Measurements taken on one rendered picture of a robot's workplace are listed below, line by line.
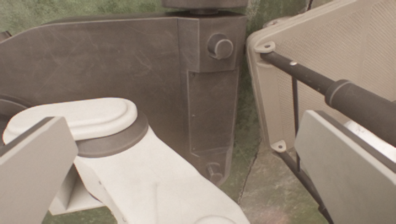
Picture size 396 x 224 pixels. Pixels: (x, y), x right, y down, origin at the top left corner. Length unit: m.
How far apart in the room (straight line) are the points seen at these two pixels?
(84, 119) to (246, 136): 0.67
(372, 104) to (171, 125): 0.41
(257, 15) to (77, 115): 0.56
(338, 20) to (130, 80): 0.50
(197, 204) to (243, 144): 0.70
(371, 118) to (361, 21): 0.39
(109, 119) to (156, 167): 0.11
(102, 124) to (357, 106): 0.35
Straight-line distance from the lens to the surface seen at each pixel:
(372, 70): 0.76
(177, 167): 0.31
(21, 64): 0.52
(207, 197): 0.24
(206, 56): 0.43
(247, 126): 0.85
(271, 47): 0.46
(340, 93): 0.32
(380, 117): 0.29
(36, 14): 0.67
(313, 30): 0.56
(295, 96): 0.44
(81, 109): 0.39
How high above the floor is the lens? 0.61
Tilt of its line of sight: 56 degrees down
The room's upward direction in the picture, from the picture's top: 155 degrees clockwise
